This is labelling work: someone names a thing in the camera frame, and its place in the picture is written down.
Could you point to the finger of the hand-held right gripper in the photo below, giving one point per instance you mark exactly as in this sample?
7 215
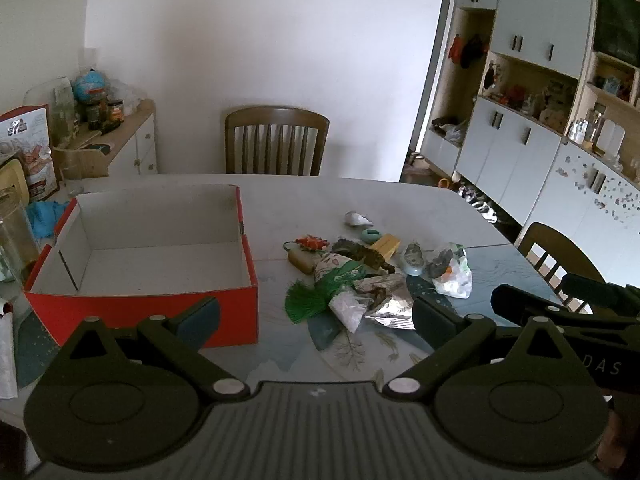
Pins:
595 287
520 300

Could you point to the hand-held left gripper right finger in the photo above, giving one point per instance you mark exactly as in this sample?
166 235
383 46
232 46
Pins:
435 325

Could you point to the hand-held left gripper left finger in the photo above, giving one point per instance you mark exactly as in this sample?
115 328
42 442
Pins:
197 322

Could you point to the red cardboard box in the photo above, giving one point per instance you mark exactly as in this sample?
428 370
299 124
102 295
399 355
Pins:
150 240

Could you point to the green tassel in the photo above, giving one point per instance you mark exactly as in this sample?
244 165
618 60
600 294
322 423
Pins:
307 302

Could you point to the green printed packet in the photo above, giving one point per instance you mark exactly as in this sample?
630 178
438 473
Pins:
335 267

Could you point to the beige cylinder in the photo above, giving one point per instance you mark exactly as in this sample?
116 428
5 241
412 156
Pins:
301 261

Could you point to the silver foil packet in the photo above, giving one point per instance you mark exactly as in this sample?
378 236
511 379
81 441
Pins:
392 305

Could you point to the brown wooden chair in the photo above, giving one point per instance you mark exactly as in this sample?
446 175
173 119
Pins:
275 132
545 247

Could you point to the pale blue small shoe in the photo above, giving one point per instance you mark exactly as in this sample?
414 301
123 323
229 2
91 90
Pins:
413 259

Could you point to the small white plastic bag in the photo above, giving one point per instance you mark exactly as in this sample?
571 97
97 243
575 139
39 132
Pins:
350 310

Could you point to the yellow small box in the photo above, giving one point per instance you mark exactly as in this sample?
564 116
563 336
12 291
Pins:
386 246

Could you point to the grey-green cloth scrap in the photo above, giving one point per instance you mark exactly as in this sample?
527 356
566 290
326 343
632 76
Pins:
362 255

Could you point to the pile of shoes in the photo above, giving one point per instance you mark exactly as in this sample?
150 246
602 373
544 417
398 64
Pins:
477 202

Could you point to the white seashell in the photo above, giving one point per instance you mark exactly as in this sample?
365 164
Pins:
357 219

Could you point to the orange toy crab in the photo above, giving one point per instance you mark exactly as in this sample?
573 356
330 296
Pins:
312 244

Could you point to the blue cloth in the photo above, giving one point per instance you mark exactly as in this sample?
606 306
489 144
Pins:
45 217

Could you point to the white wooden sideboard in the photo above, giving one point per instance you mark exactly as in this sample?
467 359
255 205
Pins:
137 140

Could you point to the white paper sheet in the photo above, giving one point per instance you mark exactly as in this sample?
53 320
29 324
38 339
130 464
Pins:
6 355

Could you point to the wooden tray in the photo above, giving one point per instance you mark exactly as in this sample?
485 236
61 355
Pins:
82 160

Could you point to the clear glass jar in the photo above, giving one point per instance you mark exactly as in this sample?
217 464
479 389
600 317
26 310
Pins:
15 240

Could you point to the dark glass jar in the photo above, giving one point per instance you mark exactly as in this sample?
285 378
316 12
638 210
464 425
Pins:
93 115

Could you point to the yellow plastic item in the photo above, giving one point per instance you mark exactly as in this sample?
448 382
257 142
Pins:
12 180

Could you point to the red white printed bag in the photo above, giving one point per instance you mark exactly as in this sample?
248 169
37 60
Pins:
30 150

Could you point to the red black hanging bag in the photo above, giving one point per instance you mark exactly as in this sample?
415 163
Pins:
467 50

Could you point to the blue globe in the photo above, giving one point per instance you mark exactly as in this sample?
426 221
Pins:
90 85

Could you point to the dark chalkboard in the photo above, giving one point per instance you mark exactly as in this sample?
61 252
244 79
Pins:
617 25

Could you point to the white wall cabinet unit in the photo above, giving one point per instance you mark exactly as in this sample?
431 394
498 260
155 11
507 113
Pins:
525 150

